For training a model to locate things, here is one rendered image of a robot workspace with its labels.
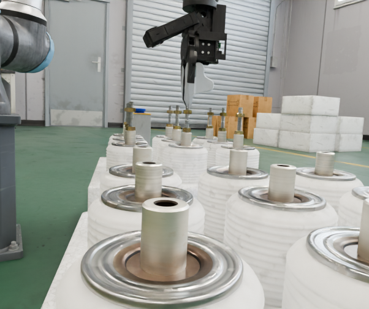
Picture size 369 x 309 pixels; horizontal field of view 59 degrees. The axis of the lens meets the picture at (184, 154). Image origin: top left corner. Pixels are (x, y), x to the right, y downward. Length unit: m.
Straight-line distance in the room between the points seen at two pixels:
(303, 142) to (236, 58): 3.94
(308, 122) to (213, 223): 3.03
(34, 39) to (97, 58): 5.00
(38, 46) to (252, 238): 0.74
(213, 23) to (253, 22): 6.72
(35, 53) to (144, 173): 0.67
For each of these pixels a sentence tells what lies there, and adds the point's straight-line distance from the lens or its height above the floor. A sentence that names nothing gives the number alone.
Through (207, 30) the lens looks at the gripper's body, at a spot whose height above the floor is 0.49.
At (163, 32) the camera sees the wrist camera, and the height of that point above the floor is 0.48.
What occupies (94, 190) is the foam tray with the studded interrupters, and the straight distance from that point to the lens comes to 0.63.
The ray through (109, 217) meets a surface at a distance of 0.24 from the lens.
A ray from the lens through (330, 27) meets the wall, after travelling 7.31.
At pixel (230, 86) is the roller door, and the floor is 0.89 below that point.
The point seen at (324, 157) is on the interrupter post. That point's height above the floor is 0.27.
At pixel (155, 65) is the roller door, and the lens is 6.14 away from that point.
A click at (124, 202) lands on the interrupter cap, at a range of 0.26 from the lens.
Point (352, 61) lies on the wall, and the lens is 6.86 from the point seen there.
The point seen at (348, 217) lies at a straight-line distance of 0.35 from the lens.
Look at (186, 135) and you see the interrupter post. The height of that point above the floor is 0.27.
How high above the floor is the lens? 0.32
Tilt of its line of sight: 7 degrees down
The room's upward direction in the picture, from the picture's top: 3 degrees clockwise
